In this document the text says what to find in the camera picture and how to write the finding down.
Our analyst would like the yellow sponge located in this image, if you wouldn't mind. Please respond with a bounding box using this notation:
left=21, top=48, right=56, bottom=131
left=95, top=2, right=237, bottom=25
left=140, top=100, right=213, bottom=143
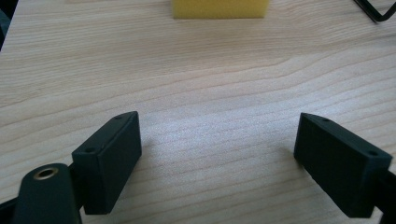
left=170, top=0, right=271, bottom=20

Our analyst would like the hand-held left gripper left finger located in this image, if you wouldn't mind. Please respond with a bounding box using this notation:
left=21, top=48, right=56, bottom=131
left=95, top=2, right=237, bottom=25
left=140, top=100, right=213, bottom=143
left=71, top=110, right=143, bottom=216

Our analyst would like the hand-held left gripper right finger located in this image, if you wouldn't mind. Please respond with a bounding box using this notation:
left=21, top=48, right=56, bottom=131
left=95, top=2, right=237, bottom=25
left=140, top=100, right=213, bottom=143
left=293, top=112, right=394, bottom=218

